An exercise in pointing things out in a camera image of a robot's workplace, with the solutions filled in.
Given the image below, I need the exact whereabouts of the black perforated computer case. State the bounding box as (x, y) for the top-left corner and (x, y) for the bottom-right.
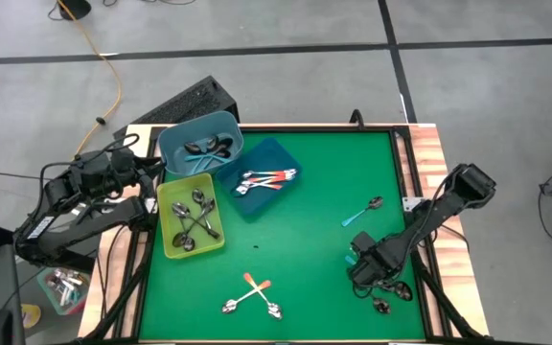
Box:
(112, 75), (240, 140)

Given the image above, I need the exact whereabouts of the yellow tape roll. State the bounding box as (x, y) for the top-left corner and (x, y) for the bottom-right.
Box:
(20, 303), (42, 330)

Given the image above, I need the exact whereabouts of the black round stand base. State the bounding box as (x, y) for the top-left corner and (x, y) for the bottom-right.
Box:
(57, 0), (93, 21)

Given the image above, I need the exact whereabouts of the yellow-green plastic tray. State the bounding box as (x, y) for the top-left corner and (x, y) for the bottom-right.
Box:
(155, 172), (226, 261)

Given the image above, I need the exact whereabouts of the black aluminium table frame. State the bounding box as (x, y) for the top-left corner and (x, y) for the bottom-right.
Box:
(81, 123), (488, 345)

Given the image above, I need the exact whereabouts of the silver metal bracket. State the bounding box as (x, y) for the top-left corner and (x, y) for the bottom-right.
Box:
(402, 195), (424, 213)

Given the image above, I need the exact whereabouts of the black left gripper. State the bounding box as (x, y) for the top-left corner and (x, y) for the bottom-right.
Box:
(72, 148), (166, 198)

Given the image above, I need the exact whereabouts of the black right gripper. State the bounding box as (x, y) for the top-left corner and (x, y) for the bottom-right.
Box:
(346, 239), (404, 288)

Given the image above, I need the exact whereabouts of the dark blue plastic tray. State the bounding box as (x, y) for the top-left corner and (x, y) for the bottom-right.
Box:
(215, 137), (301, 219)

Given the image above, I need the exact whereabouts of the yellow-orange power cable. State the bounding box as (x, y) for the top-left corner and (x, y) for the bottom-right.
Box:
(55, 0), (124, 157)

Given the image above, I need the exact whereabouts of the teal box of markers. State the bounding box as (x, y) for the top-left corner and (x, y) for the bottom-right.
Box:
(35, 266), (90, 316)

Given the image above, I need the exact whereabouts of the grey-blue plastic bin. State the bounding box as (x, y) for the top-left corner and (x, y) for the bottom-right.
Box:
(157, 109), (245, 177)

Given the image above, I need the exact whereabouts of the black curved camera mount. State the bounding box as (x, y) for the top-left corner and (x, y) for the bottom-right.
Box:
(350, 108), (368, 131)

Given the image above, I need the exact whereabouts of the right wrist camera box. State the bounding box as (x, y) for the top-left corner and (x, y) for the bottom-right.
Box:
(351, 231), (377, 254)

